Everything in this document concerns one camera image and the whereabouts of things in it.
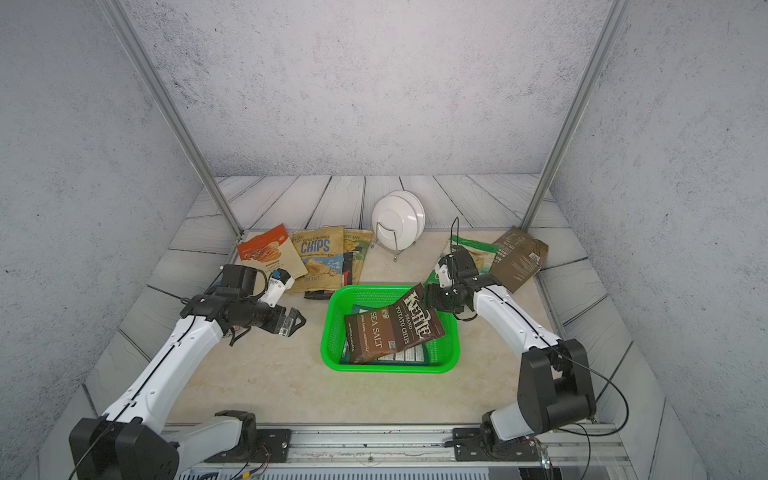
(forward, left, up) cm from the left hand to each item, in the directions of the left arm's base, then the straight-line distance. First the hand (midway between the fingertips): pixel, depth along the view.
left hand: (293, 314), depth 80 cm
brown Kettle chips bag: (+2, -31, -10) cm, 33 cm away
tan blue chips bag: (+33, -1, -13) cm, 35 cm away
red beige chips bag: (+35, +18, -14) cm, 42 cm away
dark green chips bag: (-7, -33, -12) cm, 36 cm away
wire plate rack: (+32, -28, -9) cm, 44 cm away
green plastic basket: (-5, -41, -15) cm, 44 cm away
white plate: (+35, -29, +1) cm, 45 cm away
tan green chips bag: (+38, -14, -13) cm, 42 cm away
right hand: (+5, -37, -3) cm, 38 cm away
